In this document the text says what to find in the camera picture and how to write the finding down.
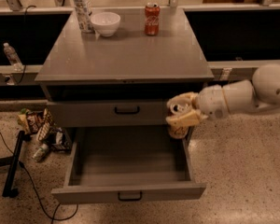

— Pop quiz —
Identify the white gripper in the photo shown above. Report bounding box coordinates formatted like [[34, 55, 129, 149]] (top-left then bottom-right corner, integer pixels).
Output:
[[166, 85, 229, 127]]

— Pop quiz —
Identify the orange soda can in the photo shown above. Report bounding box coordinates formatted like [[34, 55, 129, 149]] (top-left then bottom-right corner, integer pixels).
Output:
[[166, 100, 193, 140]]

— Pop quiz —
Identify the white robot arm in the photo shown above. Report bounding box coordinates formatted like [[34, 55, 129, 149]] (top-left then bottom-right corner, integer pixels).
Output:
[[166, 63, 280, 127]]

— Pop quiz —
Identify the closed grey upper drawer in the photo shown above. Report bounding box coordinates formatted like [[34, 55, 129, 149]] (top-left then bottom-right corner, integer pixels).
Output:
[[48, 99, 169, 128]]

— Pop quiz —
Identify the grey drawer cabinet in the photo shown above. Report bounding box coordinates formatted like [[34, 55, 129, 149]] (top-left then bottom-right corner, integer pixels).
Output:
[[35, 7, 216, 205]]

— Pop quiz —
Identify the open grey lower drawer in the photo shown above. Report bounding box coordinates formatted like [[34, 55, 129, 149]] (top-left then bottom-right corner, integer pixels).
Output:
[[52, 125, 206, 204]]

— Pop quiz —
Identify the red cola can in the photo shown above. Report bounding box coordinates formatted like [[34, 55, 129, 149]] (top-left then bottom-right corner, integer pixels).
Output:
[[145, 3, 161, 35]]

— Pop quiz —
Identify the crushed can on floor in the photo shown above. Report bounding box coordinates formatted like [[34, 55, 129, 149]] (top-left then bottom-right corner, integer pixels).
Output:
[[33, 144, 49, 162]]

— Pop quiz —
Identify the white ceramic bowl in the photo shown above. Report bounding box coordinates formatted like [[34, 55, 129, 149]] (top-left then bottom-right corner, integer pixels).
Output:
[[91, 12, 120, 37]]

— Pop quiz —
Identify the snack bag pile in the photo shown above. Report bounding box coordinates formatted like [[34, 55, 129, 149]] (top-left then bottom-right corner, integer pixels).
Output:
[[18, 108, 71, 151]]

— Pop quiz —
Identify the clear plastic water bottle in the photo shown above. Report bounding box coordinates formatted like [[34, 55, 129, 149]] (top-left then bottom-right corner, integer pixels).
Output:
[[73, 0, 94, 33]]

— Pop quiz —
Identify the black stand leg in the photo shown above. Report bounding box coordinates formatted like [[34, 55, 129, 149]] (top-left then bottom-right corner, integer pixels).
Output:
[[0, 131, 25, 198]]

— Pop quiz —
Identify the small water bottle on ledge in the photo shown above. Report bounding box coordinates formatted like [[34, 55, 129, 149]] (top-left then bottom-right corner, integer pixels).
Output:
[[4, 43, 23, 72]]

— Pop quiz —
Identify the black upper drawer handle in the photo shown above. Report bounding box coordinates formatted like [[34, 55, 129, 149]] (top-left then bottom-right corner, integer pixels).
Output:
[[114, 106, 140, 115]]

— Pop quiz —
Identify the black drawer handle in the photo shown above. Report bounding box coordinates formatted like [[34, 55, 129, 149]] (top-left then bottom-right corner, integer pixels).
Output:
[[114, 106, 140, 115], [118, 191, 143, 202]]

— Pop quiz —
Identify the black lower drawer handle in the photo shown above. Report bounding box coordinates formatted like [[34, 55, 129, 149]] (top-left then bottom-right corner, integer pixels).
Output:
[[118, 191, 143, 202]]

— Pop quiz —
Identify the black floor cable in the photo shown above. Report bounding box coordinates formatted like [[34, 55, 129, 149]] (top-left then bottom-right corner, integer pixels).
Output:
[[0, 120, 79, 224]]

